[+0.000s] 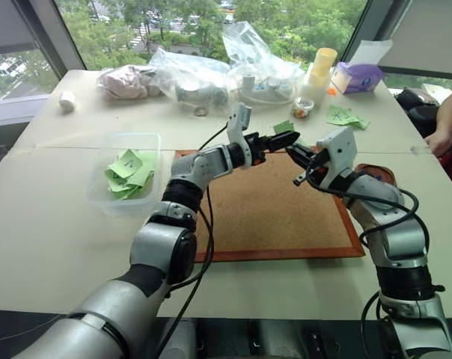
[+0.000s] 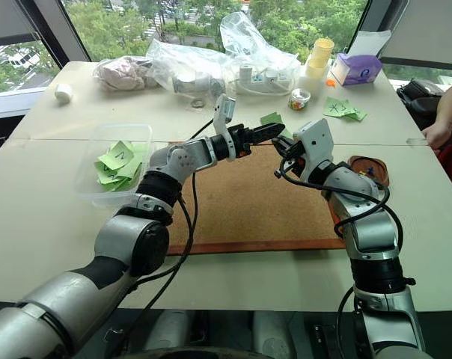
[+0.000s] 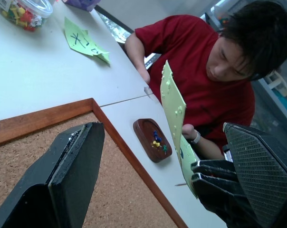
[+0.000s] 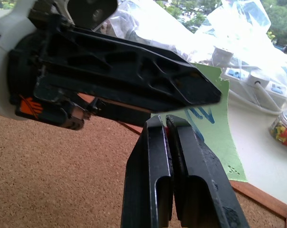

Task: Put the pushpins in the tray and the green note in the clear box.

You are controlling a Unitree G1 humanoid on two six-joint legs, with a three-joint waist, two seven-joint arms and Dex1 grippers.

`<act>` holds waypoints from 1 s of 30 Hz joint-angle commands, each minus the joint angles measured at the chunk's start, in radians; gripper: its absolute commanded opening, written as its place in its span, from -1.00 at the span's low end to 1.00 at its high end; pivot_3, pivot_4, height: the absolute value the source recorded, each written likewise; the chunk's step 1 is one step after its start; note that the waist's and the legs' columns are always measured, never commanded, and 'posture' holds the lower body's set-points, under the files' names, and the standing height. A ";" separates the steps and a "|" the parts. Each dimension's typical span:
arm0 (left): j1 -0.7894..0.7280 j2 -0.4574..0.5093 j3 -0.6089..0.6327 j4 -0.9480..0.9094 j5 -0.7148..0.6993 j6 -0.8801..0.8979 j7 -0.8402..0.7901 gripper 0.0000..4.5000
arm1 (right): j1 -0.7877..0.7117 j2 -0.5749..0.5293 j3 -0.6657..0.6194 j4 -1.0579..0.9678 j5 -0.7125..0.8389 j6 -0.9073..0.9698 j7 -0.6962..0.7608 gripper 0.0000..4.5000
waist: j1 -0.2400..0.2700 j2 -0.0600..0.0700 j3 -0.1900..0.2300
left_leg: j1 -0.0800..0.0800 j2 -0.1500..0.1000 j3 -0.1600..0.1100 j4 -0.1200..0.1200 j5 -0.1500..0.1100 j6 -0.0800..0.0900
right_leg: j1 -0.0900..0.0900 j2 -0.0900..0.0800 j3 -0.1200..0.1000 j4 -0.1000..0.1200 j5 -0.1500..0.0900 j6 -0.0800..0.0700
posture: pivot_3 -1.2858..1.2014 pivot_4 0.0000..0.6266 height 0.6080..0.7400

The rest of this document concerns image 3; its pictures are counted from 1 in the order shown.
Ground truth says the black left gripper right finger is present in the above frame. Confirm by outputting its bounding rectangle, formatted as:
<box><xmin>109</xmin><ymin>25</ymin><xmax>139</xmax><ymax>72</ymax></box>
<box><xmin>222</xmin><ymin>122</ymin><xmax>287</xmax><ymax>228</ymax></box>

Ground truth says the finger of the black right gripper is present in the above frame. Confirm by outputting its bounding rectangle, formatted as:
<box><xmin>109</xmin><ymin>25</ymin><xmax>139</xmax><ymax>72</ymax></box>
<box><xmin>191</xmin><ymin>172</ymin><xmax>244</xmax><ymax>193</ymax></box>
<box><xmin>190</xmin><ymin>159</ymin><xmax>236</xmax><ymax>176</ymax></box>

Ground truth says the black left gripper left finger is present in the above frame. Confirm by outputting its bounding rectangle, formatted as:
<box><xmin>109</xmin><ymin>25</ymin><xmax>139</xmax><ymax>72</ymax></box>
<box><xmin>0</xmin><ymin>122</ymin><xmax>105</xmax><ymax>228</ymax></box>

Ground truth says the plain green paper note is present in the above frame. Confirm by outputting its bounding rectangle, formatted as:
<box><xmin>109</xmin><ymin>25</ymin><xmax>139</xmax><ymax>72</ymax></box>
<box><xmin>160</xmin><ymin>59</ymin><xmax>200</xmax><ymax>200</ymax></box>

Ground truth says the dark wooden tray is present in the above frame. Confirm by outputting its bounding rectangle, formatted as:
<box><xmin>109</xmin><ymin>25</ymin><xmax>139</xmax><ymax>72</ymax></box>
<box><xmin>133</xmin><ymin>118</ymin><xmax>173</xmax><ymax>164</ymax></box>

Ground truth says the green note with black writing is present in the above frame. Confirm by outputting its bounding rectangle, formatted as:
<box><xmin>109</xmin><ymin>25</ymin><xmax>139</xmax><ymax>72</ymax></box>
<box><xmin>63</xmin><ymin>16</ymin><xmax>111</xmax><ymax>66</ymax></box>

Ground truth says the clear box of coloured pushpins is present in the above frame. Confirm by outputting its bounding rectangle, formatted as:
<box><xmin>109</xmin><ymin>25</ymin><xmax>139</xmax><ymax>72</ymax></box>
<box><xmin>0</xmin><ymin>0</ymin><xmax>54</xmax><ymax>32</ymax></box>

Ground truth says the person's left hand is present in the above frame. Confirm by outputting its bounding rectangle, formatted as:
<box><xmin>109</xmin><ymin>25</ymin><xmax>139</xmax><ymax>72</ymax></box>
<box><xmin>182</xmin><ymin>124</ymin><xmax>197</xmax><ymax>141</ymax></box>

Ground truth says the grey wristwatch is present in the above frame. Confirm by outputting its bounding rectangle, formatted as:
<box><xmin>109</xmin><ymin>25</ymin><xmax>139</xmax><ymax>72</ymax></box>
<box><xmin>190</xmin><ymin>131</ymin><xmax>201</xmax><ymax>145</ymax></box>

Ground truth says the white plastic rack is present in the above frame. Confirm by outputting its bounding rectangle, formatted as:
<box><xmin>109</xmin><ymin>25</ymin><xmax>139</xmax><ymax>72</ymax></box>
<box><xmin>264</xmin><ymin>69</ymin><xmax>287</xmax><ymax>97</ymax></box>

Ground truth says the person in red shirt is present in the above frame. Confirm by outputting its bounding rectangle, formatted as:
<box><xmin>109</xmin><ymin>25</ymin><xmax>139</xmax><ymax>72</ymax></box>
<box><xmin>124</xmin><ymin>0</ymin><xmax>287</xmax><ymax>162</ymax></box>

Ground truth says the purple package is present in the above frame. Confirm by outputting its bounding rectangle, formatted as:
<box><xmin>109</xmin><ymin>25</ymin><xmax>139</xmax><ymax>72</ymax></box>
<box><xmin>61</xmin><ymin>0</ymin><xmax>97</xmax><ymax>12</ymax></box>

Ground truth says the cork board with wooden frame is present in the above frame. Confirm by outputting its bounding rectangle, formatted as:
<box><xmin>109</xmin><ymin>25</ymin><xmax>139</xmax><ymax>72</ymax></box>
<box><xmin>0</xmin><ymin>97</ymin><xmax>188</xmax><ymax>228</ymax></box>

